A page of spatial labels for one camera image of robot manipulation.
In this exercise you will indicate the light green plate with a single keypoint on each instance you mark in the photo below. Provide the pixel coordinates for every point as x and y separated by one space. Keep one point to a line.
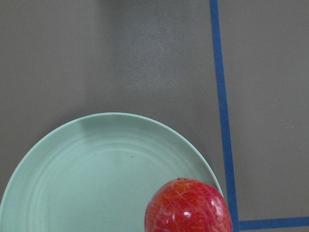
97 174

